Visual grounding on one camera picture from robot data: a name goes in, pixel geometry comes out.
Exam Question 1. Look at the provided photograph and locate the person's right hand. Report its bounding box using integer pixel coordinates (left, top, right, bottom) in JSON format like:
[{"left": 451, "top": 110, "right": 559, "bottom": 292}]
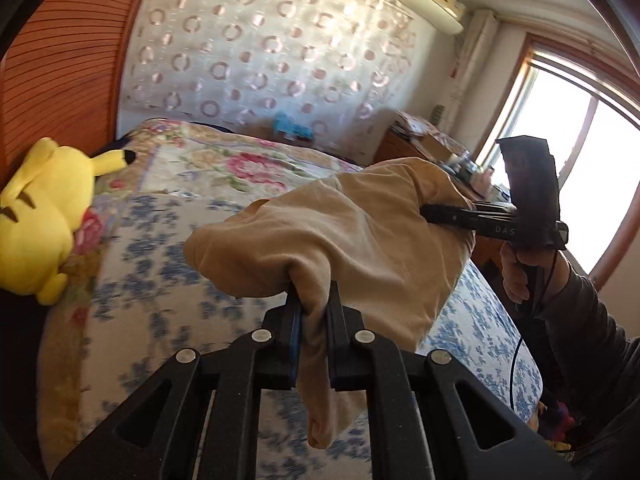
[{"left": 500, "top": 243, "right": 572, "bottom": 304}]

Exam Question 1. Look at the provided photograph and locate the person's right forearm grey sleeve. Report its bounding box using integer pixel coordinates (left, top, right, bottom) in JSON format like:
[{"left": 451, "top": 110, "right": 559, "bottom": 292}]
[{"left": 537, "top": 272, "right": 639, "bottom": 479}]

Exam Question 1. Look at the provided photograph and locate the beige shirt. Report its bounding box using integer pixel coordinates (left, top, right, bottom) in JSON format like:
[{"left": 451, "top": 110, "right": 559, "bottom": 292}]
[{"left": 183, "top": 158, "right": 474, "bottom": 448}]

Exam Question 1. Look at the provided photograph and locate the yellow Pikachu plush toy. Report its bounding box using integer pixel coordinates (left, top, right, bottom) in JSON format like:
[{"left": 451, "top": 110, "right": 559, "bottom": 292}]
[{"left": 1, "top": 138, "right": 137, "bottom": 306}]

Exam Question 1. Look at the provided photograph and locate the wooden side cabinet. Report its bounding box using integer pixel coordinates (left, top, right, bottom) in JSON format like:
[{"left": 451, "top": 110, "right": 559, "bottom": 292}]
[{"left": 372, "top": 124, "right": 502, "bottom": 278}]

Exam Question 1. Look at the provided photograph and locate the blue floral white sheet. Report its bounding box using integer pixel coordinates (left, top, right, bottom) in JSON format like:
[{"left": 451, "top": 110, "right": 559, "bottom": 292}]
[{"left": 79, "top": 194, "right": 542, "bottom": 479}]

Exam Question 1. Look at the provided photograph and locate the side drape curtain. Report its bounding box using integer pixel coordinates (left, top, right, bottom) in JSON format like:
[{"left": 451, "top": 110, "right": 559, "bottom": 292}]
[{"left": 439, "top": 9, "right": 499, "bottom": 134}]

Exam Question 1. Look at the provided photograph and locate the wooden louvered wardrobe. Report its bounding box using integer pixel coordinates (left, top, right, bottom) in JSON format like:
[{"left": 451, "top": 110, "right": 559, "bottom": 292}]
[{"left": 1, "top": 0, "right": 142, "bottom": 180}]

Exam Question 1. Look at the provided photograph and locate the floral blanket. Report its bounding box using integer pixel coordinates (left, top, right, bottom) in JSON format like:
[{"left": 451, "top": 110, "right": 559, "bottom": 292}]
[{"left": 37, "top": 118, "right": 352, "bottom": 470}]

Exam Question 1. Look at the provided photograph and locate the window with wooden frame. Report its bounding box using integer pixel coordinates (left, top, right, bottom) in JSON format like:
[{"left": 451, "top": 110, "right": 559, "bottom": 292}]
[{"left": 475, "top": 34, "right": 639, "bottom": 288}]

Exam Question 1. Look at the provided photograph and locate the circle patterned sheer curtain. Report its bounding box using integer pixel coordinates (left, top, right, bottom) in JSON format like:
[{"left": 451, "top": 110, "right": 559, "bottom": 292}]
[{"left": 118, "top": 0, "right": 416, "bottom": 160}]

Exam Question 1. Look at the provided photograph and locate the blue toy on headboard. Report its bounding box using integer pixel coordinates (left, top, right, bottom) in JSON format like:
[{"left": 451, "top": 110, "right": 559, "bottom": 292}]
[{"left": 272, "top": 112, "right": 314, "bottom": 142}]

